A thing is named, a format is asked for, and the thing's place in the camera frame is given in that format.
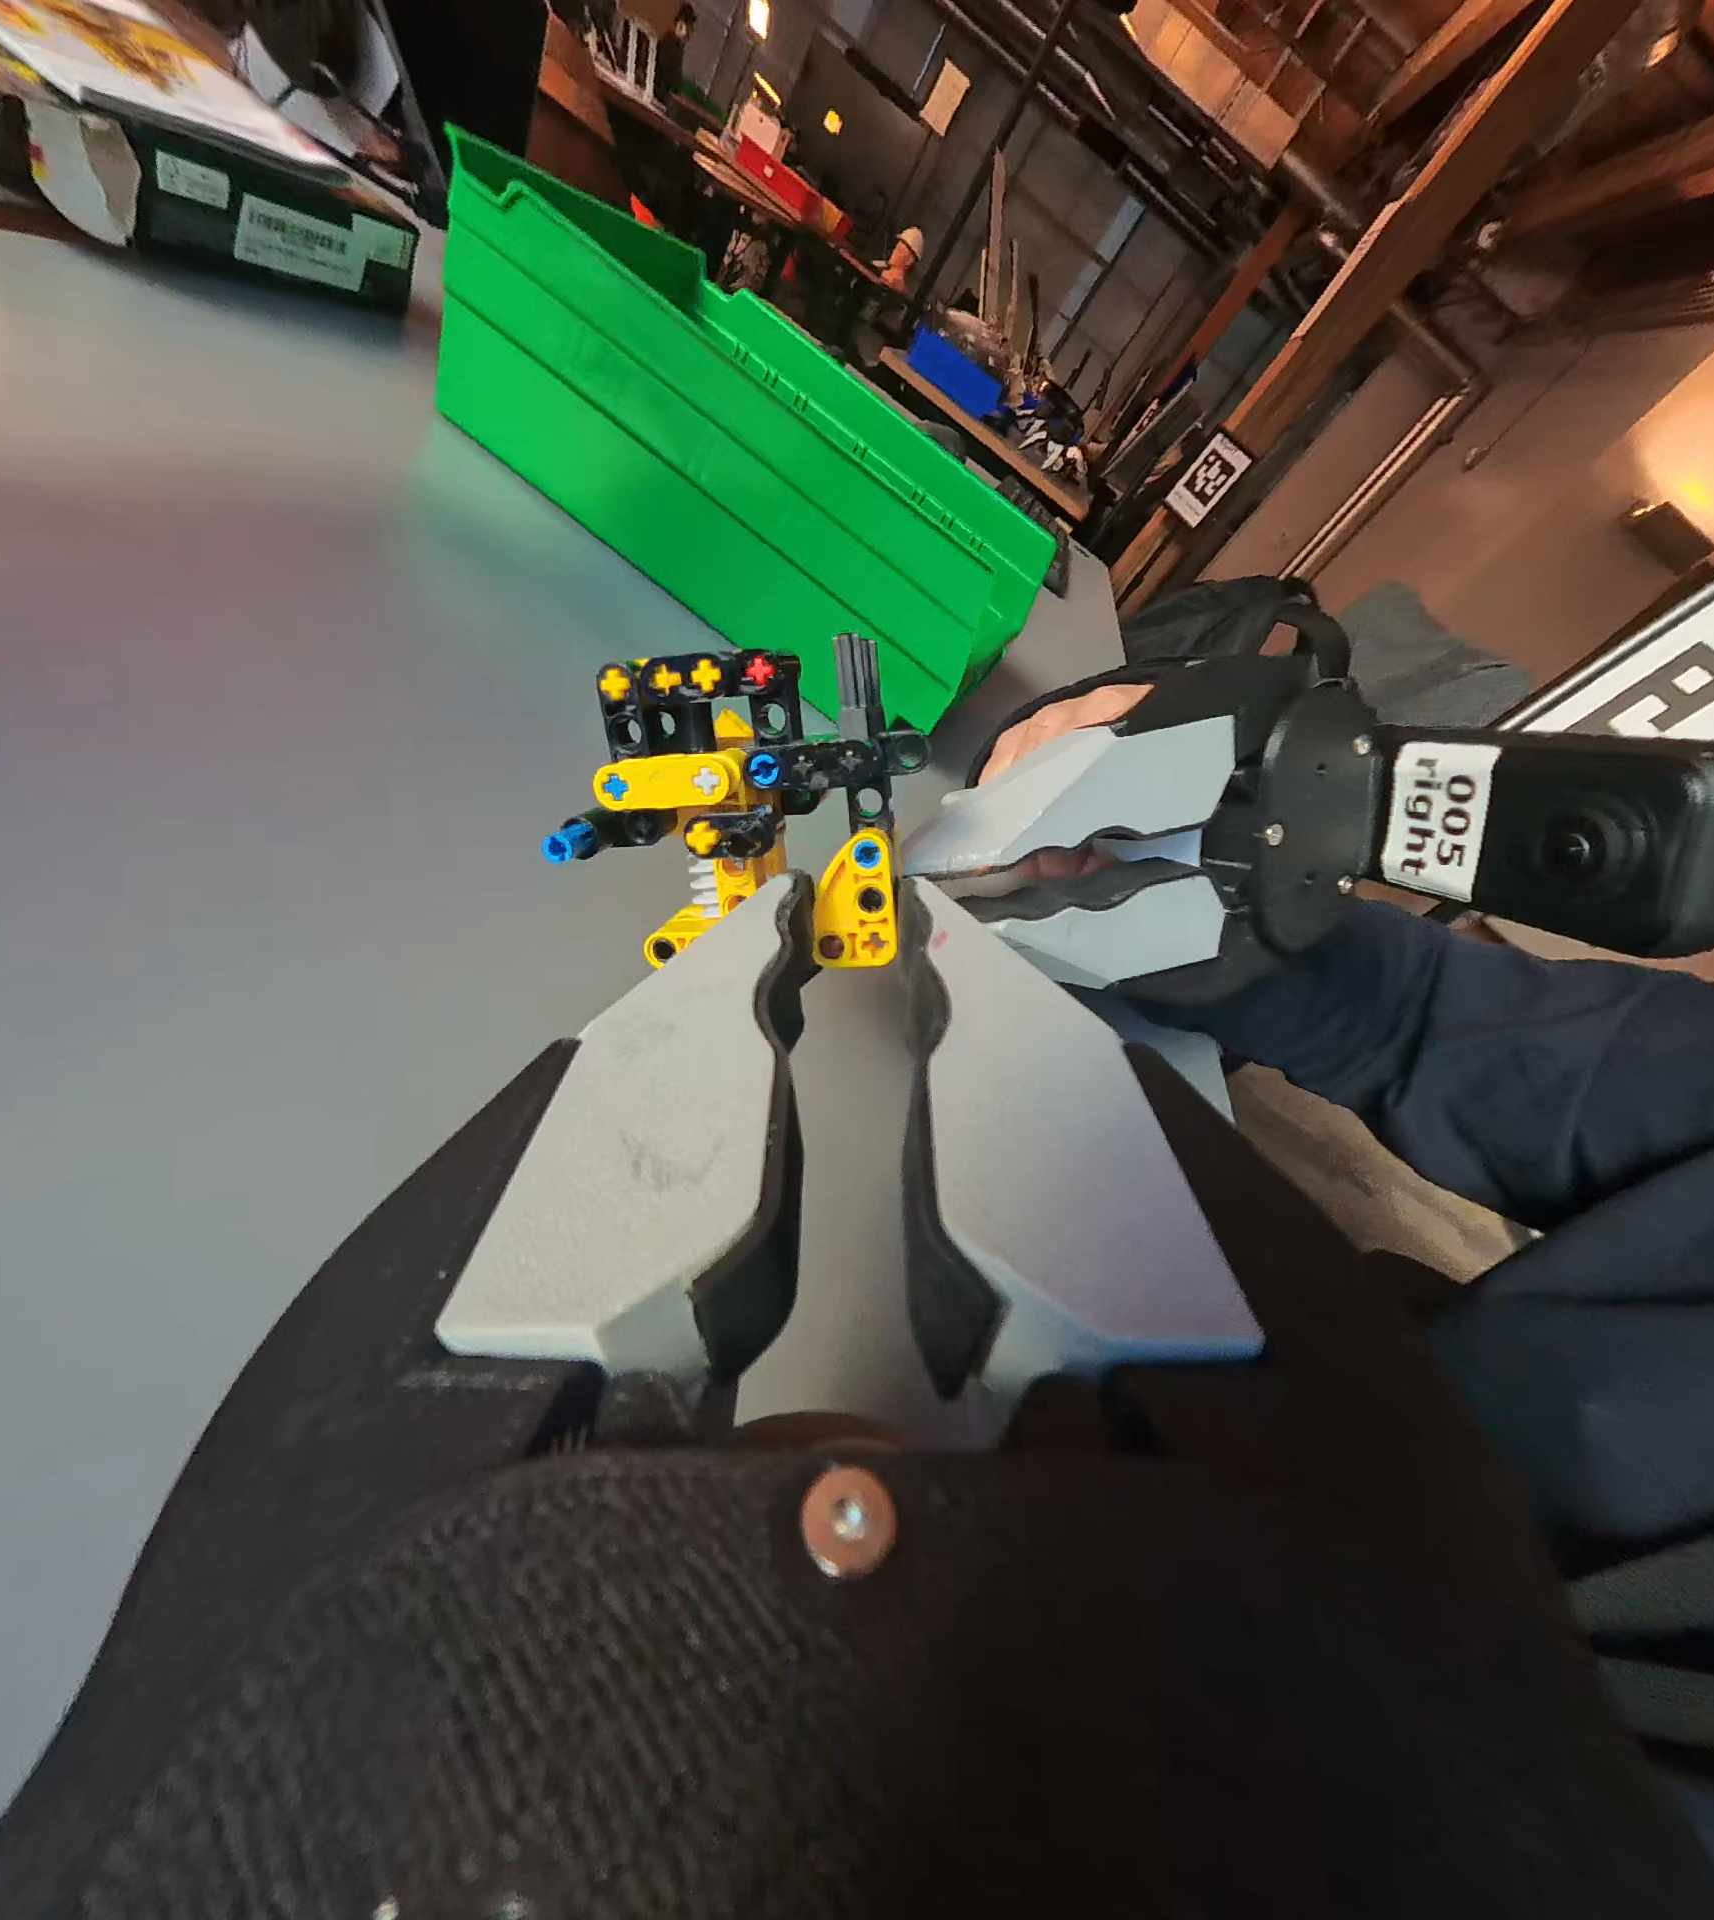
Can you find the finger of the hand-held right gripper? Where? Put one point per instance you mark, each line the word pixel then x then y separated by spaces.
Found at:
pixel 1126 932
pixel 1115 787

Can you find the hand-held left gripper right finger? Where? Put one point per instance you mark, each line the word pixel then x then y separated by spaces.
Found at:
pixel 1069 1185

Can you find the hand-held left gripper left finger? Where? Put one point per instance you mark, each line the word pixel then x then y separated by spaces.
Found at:
pixel 649 1169

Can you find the yellow black lego assembly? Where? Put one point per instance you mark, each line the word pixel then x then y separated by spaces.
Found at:
pixel 678 778

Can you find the person's right forearm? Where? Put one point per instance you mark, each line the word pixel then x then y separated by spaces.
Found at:
pixel 1516 1082

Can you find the black cardboard lego box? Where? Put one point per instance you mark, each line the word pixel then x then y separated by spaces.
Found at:
pixel 270 229

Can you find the lego instruction booklet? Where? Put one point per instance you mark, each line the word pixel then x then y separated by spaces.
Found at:
pixel 153 58

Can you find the person's right hand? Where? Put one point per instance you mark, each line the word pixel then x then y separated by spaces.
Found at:
pixel 1051 727

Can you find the grey jacket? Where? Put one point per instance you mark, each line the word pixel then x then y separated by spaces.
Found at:
pixel 1426 662

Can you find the black backpack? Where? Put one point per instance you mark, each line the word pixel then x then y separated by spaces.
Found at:
pixel 1214 615

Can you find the small tag sign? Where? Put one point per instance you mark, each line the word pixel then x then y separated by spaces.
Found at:
pixel 1210 478

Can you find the framed tag sign on stand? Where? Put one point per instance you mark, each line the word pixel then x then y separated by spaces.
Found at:
pixel 1697 662

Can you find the small blue storage bin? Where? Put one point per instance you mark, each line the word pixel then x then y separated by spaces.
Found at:
pixel 955 370

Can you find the green plastic bin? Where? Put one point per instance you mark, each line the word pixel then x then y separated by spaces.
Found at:
pixel 678 435

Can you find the white hard hat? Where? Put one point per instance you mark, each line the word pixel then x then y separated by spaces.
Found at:
pixel 910 250

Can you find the person's dark clothed body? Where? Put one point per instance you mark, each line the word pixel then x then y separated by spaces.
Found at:
pixel 1669 1352

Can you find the red storage bin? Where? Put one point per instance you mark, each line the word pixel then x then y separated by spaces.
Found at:
pixel 778 175

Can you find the wall lamp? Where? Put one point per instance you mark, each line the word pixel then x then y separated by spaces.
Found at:
pixel 1669 532

